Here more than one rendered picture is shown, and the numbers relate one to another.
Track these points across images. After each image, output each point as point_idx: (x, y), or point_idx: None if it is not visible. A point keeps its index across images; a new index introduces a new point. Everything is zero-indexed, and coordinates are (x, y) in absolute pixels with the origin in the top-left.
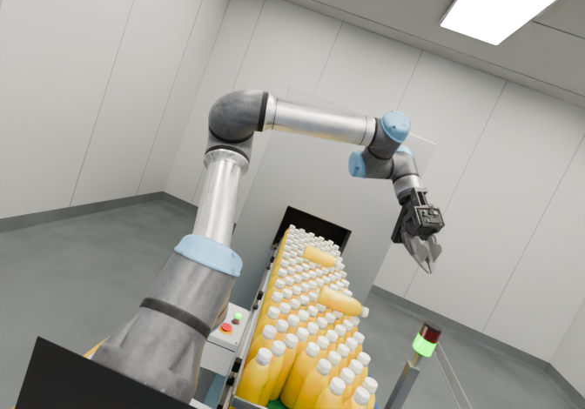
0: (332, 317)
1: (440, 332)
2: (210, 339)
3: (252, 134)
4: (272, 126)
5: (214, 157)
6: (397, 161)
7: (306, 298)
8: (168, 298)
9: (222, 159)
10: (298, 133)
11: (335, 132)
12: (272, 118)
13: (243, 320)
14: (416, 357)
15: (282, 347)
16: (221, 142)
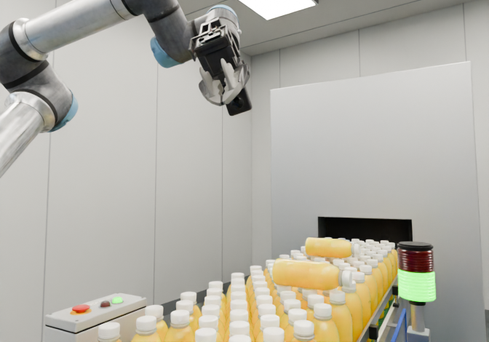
0: (289, 293)
1: (422, 248)
2: (51, 323)
3: (37, 70)
4: (32, 45)
5: (6, 105)
6: (199, 20)
7: (262, 283)
8: None
9: (9, 103)
10: (59, 39)
11: (82, 14)
12: (25, 36)
13: (121, 304)
14: (412, 311)
15: (146, 320)
16: (10, 89)
